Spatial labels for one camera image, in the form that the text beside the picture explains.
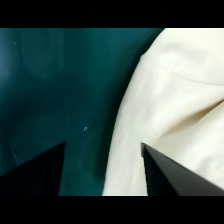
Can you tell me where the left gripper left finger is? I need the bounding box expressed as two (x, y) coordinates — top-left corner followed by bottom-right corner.
(0, 141), (67, 197)

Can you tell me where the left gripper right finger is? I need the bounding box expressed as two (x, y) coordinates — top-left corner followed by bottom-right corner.
(140, 142), (224, 197)

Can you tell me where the cream shirt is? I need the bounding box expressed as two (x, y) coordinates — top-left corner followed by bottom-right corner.
(102, 27), (224, 197)

